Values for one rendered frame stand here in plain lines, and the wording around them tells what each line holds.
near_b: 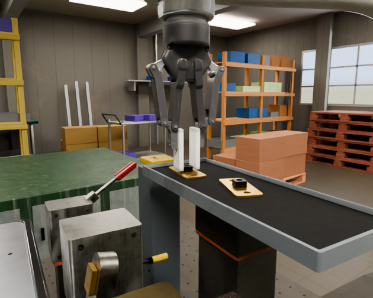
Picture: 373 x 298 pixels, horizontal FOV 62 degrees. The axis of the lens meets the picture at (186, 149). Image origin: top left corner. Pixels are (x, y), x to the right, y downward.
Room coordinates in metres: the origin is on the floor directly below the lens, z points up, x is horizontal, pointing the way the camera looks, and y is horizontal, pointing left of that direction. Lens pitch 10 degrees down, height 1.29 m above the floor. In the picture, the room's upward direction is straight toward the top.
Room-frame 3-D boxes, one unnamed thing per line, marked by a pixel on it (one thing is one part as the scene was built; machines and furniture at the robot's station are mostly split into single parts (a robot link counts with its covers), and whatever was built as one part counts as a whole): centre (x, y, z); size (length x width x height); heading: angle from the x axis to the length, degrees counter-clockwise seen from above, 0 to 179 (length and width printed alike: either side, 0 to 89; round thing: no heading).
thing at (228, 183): (0.43, -0.08, 1.17); 0.08 x 0.04 x 0.01; 10
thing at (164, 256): (0.50, 0.09, 1.00); 0.12 x 0.01 x 0.01; 121
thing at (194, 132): (0.52, -0.01, 1.20); 0.03 x 0.01 x 0.07; 23
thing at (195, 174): (0.52, 0.00, 1.17); 0.08 x 0.04 x 0.01; 23
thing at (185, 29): (0.52, 0.00, 1.36); 0.08 x 0.07 x 0.09; 113
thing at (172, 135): (0.50, 0.03, 1.23); 0.03 x 0.01 x 0.05; 113
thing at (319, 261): (0.42, -0.07, 1.16); 0.37 x 0.14 x 0.02; 31
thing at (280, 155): (4.46, -1.08, 0.38); 1.29 x 0.92 x 0.76; 126
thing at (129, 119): (5.33, 0.89, 0.50); 1.04 x 0.61 x 1.00; 125
